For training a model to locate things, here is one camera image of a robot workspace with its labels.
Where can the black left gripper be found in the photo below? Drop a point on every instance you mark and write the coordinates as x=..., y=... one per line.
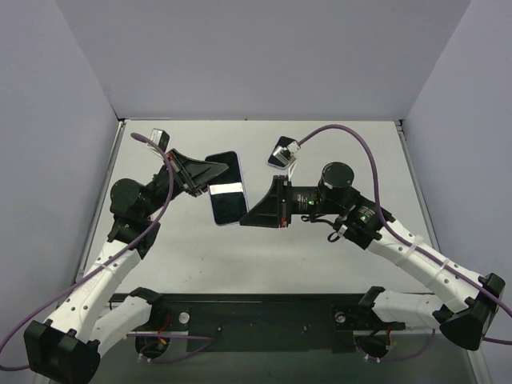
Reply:
x=179, y=171

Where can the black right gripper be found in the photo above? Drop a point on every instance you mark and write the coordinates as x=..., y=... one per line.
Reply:
x=284, y=202

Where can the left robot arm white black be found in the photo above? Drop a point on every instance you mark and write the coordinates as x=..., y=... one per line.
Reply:
x=68, y=346

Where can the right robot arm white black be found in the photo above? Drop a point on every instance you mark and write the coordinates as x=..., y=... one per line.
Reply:
x=460, y=303

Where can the black phone on table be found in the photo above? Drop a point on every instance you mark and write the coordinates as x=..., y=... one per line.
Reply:
x=272, y=161

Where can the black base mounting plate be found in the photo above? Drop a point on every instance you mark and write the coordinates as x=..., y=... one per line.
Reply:
x=268, y=322

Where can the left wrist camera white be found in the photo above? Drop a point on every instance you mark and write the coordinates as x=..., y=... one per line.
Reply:
x=160, y=138

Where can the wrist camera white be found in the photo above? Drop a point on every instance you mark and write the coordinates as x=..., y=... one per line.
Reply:
x=286, y=155
x=160, y=138

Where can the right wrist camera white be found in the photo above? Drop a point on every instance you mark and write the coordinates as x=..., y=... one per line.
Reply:
x=286, y=155

